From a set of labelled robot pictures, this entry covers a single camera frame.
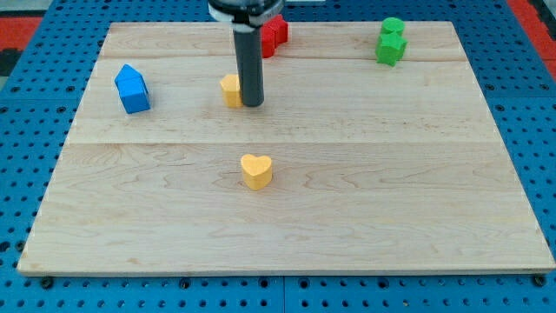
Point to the wooden board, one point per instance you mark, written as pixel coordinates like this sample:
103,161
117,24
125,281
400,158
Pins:
377,170

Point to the red rear block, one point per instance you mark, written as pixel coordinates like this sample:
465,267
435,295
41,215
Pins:
280,28

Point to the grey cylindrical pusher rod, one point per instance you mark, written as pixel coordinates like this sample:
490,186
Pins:
248,55

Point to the blue cube block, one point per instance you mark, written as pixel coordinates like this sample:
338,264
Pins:
134,95

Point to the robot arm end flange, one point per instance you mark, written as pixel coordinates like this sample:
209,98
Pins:
251,13

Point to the red front block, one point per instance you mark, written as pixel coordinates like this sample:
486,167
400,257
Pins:
267,42

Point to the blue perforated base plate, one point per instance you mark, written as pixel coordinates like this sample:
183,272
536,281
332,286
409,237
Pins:
39,101

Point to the yellow heart block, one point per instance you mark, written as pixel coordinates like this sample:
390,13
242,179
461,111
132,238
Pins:
257,171

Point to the red block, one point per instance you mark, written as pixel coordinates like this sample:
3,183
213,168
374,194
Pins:
267,42
280,28

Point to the green star block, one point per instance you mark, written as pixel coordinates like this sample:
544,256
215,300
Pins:
390,48

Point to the green cylinder block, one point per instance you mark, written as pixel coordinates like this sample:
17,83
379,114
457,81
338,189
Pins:
392,25

